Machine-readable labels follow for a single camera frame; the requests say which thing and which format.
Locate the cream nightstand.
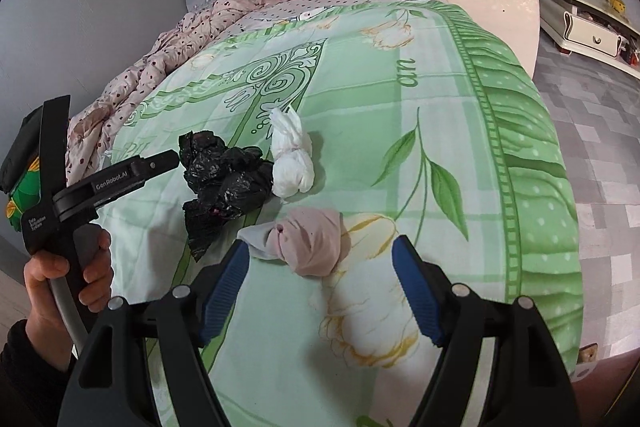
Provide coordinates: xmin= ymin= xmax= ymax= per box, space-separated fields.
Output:
xmin=417 ymin=0 xmax=541 ymax=80

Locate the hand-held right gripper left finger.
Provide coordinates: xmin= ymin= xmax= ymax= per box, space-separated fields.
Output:
xmin=57 ymin=239 xmax=251 ymax=427

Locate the person's left hand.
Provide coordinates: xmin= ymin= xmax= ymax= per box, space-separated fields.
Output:
xmin=22 ymin=229 xmax=115 ymax=373

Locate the black plastic bag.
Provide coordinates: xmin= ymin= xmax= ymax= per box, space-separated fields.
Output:
xmin=179 ymin=131 xmax=275 ymax=264

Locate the white tv console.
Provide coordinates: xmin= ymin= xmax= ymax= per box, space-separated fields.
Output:
xmin=537 ymin=0 xmax=640 ymax=80

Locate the knotted white plastic bag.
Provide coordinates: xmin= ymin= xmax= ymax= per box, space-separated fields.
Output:
xmin=269 ymin=104 xmax=315 ymax=199

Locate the green snack packet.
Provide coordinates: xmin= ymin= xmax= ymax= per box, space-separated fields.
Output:
xmin=4 ymin=154 xmax=43 ymax=219

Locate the person's left forearm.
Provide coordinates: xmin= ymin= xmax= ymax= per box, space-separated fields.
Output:
xmin=0 ymin=318 xmax=77 ymax=427

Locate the knotted pink sock bundle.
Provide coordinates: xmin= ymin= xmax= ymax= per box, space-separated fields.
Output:
xmin=237 ymin=207 xmax=342 ymax=278

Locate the green floral blanket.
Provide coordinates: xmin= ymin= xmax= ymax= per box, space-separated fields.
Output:
xmin=107 ymin=0 xmax=586 ymax=427

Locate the pink polka dot quilt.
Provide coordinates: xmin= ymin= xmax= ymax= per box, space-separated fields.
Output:
xmin=67 ymin=0 xmax=271 ymax=188

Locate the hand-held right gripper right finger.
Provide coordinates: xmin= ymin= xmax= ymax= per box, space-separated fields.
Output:
xmin=391 ymin=234 xmax=576 ymax=427

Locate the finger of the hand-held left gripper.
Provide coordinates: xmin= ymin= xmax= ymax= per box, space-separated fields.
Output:
xmin=132 ymin=148 xmax=180 ymax=182

